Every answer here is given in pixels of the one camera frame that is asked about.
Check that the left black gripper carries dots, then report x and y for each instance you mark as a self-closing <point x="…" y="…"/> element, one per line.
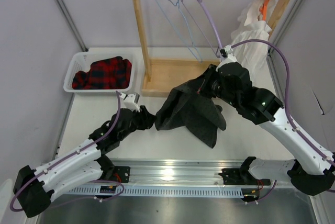
<point x="146" y="119"/>

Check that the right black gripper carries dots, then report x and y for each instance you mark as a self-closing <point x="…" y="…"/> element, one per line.
<point x="203" y="89"/>

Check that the dark grey dotted skirt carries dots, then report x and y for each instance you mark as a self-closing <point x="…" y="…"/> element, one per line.
<point x="198" y="114"/>

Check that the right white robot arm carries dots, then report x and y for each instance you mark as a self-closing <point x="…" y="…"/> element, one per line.
<point x="311" y="170"/>

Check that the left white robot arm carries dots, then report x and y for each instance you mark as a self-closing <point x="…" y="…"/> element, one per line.
<point x="35" y="189"/>

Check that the purple plastic hanger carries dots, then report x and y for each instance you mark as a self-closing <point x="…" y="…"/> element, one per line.
<point x="217" y="52"/>

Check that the orange plastic hanger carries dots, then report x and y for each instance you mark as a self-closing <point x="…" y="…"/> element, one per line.
<point x="263" y="10"/>

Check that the wooden clothes rack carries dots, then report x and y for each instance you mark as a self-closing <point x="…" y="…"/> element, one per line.
<point x="161" y="75"/>

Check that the red plaid garment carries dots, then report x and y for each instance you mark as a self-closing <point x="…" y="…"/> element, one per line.
<point x="113" y="73"/>

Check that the white plastic basket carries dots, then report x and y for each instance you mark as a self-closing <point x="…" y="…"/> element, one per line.
<point x="82" y="61"/>

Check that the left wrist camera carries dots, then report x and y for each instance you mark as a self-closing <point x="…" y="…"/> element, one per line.
<point x="131" y="101"/>

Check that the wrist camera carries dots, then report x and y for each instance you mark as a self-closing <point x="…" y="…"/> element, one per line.
<point x="131" y="101"/>
<point x="227" y="55"/>

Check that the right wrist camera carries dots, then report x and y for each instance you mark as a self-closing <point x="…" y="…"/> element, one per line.
<point x="227" y="55"/>

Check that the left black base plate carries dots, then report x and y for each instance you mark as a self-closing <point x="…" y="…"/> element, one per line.
<point x="123" y="174"/>

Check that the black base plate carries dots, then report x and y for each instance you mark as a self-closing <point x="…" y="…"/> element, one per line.
<point x="123" y="174"/>
<point x="235" y="176"/>

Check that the aluminium mounting rail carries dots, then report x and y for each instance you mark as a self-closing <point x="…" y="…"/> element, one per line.
<point x="159" y="173"/>

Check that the white slotted cable duct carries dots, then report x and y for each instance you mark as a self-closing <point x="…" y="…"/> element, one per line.
<point x="158" y="191"/>

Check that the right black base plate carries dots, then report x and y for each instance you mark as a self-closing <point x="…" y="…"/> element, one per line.
<point x="235" y="176"/>

